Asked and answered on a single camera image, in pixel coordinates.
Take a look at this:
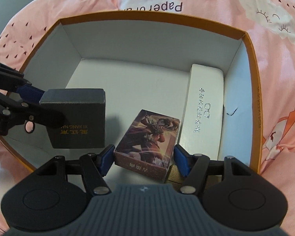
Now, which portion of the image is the dark grey gift box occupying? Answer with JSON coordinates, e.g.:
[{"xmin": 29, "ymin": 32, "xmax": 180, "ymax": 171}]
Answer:
[{"xmin": 39, "ymin": 88, "xmax": 106, "ymax": 149}]

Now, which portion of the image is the pink printed bed quilt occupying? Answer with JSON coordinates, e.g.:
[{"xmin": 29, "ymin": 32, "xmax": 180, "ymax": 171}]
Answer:
[{"xmin": 0, "ymin": 0, "xmax": 295, "ymax": 235}]

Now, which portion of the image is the gold textured box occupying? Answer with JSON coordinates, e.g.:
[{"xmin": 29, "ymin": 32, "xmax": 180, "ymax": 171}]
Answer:
[{"xmin": 165, "ymin": 164, "xmax": 185, "ymax": 184}]

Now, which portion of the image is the illustrated card box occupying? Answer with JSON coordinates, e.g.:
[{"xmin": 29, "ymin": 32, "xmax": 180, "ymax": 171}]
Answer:
[{"xmin": 114, "ymin": 110, "xmax": 180, "ymax": 181}]

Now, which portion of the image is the white glasses case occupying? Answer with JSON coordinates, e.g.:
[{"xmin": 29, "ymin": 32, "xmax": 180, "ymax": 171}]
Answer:
[{"xmin": 178, "ymin": 64, "xmax": 224, "ymax": 160}]

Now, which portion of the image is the orange cardboard storage box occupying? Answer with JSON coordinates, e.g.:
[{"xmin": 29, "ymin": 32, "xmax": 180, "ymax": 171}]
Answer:
[{"xmin": 0, "ymin": 10, "xmax": 263, "ymax": 175}]

